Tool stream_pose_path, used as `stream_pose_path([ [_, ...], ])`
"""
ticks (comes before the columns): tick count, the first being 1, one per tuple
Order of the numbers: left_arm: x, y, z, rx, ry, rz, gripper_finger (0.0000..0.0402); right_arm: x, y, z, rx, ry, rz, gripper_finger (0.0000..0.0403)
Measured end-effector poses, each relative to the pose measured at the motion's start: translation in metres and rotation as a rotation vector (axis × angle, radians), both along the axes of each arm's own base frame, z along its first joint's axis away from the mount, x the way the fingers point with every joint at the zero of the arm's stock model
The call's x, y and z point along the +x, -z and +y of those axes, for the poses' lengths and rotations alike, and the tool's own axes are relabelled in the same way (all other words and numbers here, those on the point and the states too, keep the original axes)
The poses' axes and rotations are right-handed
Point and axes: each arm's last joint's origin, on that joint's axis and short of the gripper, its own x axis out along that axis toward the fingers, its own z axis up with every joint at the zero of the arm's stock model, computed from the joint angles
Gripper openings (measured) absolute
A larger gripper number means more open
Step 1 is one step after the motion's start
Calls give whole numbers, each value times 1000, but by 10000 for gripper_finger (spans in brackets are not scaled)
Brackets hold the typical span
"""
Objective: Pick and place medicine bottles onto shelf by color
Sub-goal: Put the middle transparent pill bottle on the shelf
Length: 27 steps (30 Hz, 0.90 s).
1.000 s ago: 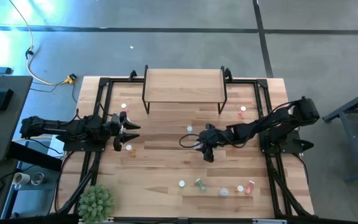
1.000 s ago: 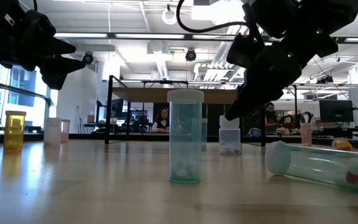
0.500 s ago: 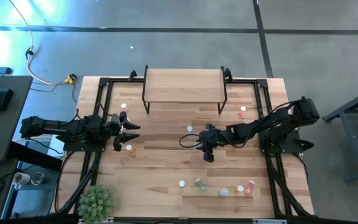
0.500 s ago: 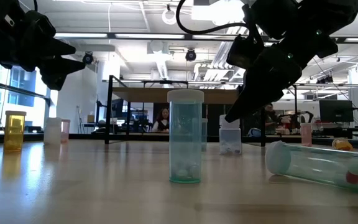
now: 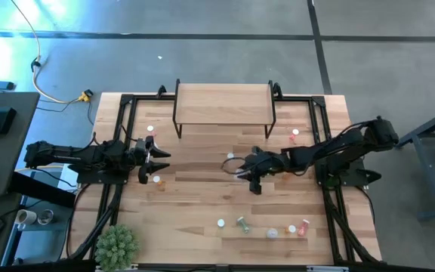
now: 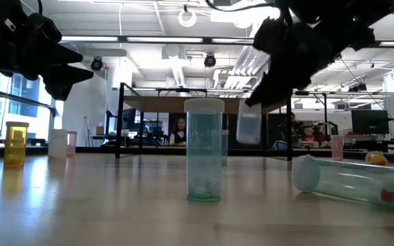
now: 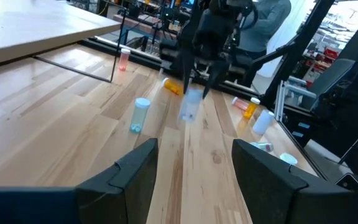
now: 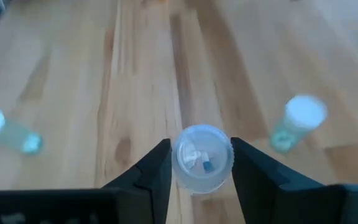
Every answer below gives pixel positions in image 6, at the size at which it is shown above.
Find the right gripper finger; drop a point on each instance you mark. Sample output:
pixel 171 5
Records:
pixel 275 87

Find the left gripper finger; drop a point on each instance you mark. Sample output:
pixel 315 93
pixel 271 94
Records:
pixel 68 54
pixel 70 75

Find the white medicine bottle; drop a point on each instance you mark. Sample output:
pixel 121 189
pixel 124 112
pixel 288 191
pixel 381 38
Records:
pixel 57 145
pixel 249 128

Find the pink medicine bottle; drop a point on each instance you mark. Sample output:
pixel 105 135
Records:
pixel 72 143
pixel 337 148

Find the teal medicine bottle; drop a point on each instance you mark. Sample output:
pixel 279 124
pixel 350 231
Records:
pixel 225 147

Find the orange medicine bottle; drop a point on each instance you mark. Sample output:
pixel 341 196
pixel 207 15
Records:
pixel 376 159
pixel 15 147

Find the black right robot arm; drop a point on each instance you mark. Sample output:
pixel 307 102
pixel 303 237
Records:
pixel 364 17

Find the round black ceiling spotlight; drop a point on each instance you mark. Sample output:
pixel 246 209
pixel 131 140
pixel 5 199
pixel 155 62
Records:
pixel 210 60
pixel 96 64

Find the person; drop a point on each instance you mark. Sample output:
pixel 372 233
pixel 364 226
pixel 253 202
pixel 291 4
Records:
pixel 178 133
pixel 294 128

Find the large glass window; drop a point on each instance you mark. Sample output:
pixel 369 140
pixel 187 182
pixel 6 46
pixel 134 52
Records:
pixel 26 112

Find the blue white bag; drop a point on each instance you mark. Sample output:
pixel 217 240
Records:
pixel 279 146

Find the brown cardboard box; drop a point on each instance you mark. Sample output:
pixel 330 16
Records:
pixel 100 130

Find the black overhead light bar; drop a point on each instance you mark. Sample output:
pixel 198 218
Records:
pixel 163 40

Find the teal bottle holding white pills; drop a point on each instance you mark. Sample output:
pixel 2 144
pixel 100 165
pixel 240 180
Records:
pixel 204 153

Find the black computer monitor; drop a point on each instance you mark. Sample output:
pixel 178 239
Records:
pixel 369 121

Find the teal bottle holding red pill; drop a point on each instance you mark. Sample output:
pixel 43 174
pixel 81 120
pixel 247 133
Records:
pixel 347 181

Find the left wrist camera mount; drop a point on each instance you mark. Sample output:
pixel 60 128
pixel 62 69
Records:
pixel 57 91

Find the black aluminium table frame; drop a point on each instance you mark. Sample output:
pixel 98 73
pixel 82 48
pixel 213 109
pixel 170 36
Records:
pixel 94 149

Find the wooden shelf black metal frame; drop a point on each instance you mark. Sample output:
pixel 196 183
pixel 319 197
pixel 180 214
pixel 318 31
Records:
pixel 163 104

